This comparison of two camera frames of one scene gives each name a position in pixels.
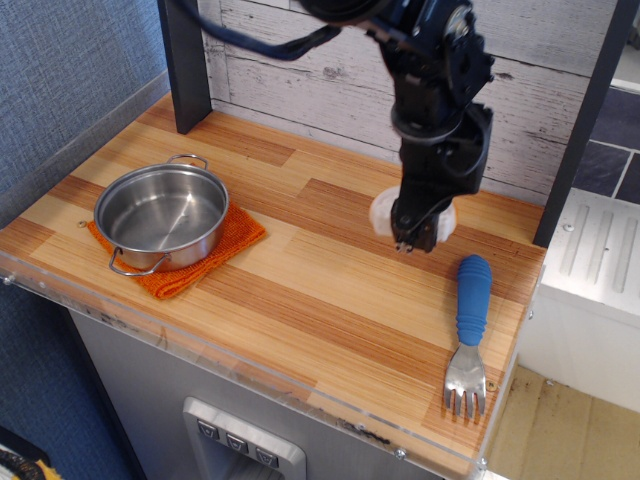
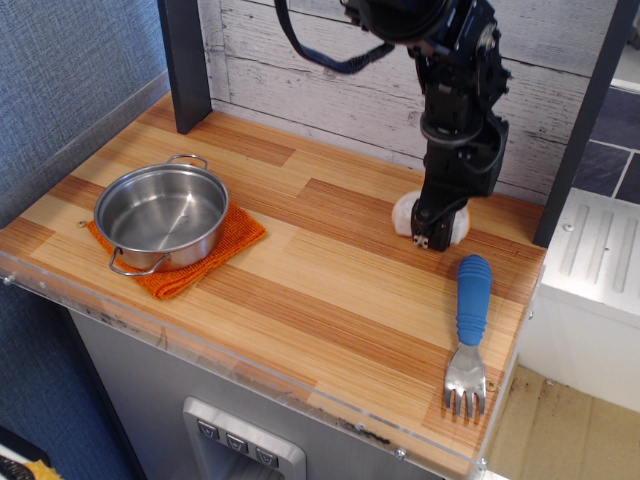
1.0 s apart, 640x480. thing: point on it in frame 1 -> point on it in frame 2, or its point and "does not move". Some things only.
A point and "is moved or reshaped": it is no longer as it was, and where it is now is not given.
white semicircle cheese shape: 380,213 is moved or reshaped
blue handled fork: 466,373 does not move
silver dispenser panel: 231,447 does not move
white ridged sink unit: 583,324 does not move
